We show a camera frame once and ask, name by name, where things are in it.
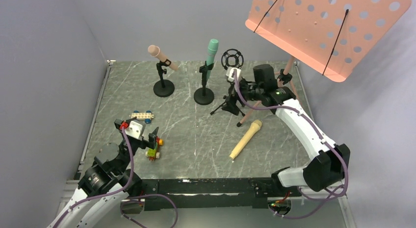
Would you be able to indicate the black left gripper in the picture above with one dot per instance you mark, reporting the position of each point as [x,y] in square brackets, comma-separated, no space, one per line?
[142,141]

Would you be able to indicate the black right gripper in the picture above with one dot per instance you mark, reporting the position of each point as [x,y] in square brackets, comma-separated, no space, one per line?
[242,87]

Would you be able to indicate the black round-base mic stand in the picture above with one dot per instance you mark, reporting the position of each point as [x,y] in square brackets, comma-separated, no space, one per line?
[204,95]
[163,87]

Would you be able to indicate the cream yellow microphone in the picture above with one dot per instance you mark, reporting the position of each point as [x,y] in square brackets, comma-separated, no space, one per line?
[253,129]

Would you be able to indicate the black tripod shock-mount stand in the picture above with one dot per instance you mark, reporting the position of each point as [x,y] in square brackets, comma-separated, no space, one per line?
[230,58]

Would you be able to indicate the teal microphone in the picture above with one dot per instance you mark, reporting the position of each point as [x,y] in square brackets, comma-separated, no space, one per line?
[211,53]

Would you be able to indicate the pink microphone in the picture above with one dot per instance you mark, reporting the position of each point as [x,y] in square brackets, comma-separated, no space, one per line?
[156,52]

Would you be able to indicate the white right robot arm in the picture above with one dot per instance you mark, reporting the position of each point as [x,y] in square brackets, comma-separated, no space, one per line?
[328,160]

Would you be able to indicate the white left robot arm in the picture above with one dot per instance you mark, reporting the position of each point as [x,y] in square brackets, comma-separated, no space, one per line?
[111,181]

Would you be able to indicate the pink music stand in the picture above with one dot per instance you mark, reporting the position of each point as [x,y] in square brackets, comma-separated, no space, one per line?
[353,53]

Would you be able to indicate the beige blue-wheeled toy car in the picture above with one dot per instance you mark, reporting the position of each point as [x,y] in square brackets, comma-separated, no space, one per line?
[147,116]

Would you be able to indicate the colourful brick toy car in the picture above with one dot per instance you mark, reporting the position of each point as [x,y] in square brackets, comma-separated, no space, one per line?
[153,153]

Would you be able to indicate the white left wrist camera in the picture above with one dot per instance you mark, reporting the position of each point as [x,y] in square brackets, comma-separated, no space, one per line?
[135,129]

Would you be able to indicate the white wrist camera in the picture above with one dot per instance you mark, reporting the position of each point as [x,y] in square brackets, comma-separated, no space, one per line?
[232,74]
[135,129]

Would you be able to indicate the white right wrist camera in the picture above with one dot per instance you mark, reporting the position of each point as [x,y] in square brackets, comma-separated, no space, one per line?
[232,74]

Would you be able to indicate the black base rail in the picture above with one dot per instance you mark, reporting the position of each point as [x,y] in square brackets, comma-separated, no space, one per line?
[254,192]

